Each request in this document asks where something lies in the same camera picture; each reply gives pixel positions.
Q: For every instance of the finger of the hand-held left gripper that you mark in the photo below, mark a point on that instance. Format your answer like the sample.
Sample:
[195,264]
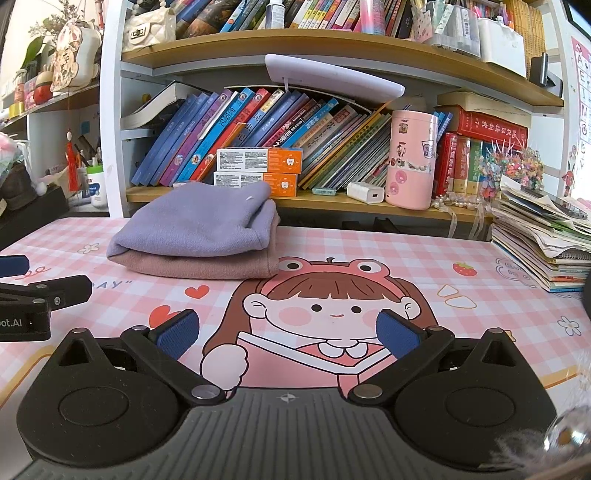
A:
[14,265]
[55,288]

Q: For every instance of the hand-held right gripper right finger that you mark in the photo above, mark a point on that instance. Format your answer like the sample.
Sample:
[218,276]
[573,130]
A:
[397,334]

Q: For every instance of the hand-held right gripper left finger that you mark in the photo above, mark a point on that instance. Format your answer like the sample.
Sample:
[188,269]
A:
[178,334]

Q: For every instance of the purple and pink sweater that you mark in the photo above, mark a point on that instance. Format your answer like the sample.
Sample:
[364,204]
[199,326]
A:
[198,221]

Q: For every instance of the black box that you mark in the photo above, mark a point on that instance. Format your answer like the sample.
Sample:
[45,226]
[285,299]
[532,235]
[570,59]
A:
[32,221]

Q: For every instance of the brown plush toy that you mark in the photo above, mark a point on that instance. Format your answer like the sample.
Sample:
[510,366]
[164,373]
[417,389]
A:
[18,187]

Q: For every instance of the white jar with green lid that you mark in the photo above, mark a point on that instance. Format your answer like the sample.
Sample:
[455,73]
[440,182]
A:
[98,189]

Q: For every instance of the red tassel ornament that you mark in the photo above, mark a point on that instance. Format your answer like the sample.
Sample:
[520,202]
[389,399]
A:
[73,170]

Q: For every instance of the pink and white wrapped bouquet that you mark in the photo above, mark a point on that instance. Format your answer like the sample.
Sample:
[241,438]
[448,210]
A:
[9,152]

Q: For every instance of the white charger plug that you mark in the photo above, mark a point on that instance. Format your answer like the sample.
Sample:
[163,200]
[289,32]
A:
[365,193]

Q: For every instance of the yellow ribbon roll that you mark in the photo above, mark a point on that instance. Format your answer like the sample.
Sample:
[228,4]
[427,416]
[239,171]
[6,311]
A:
[17,108]

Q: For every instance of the white wooden bookshelf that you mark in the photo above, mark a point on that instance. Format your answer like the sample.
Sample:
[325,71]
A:
[113,138]

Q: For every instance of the orange and white toothpaste box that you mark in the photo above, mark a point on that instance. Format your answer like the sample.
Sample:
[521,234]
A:
[240,181]
[249,160]

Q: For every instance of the stack of booklets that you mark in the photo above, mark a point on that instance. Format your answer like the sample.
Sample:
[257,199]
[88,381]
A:
[540,249]

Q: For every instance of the pink sticker tumbler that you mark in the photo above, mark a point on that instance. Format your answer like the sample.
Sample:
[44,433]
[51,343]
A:
[411,161]

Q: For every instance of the red round doll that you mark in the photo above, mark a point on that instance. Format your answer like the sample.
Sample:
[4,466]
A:
[42,90]

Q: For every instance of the upright thick books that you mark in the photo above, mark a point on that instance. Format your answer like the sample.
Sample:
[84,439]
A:
[461,166]

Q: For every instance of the black thick book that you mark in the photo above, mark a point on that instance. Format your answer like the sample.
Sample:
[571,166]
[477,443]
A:
[157,106]

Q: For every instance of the green leafy plant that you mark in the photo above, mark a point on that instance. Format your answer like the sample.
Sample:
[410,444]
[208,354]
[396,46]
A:
[32,53]

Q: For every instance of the row of colourful children's books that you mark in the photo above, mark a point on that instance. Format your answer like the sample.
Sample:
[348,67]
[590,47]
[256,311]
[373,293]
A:
[323,134]

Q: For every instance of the lucky cat figurine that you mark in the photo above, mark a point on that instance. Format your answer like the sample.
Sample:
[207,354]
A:
[74,55]

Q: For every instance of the red thick dictionary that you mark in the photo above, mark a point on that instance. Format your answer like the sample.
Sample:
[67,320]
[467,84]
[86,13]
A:
[494,127]

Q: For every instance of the cream thick book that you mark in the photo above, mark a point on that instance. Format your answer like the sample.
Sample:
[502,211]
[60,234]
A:
[485,100]

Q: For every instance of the cream quilted handbag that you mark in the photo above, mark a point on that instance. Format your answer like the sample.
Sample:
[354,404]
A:
[147,30]

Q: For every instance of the white organizer box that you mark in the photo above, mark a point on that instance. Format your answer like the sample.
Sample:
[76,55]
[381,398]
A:
[503,50]

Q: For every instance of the black small stand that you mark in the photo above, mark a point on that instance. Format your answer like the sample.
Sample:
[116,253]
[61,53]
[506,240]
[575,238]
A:
[545,69]

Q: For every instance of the pink pen holder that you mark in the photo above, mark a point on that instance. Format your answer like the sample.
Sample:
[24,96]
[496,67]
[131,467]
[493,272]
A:
[422,27]

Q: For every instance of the pink gradient bottle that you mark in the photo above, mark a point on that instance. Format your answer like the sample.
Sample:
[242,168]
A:
[371,18]

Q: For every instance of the row of upright paperback books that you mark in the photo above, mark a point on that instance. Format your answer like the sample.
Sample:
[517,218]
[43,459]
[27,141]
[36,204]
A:
[314,11]

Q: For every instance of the white spray bottle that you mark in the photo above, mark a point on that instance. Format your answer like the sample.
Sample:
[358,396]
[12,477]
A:
[274,14]

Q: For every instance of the wall poster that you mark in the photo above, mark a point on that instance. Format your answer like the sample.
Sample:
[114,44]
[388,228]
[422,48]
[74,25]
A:
[579,115]

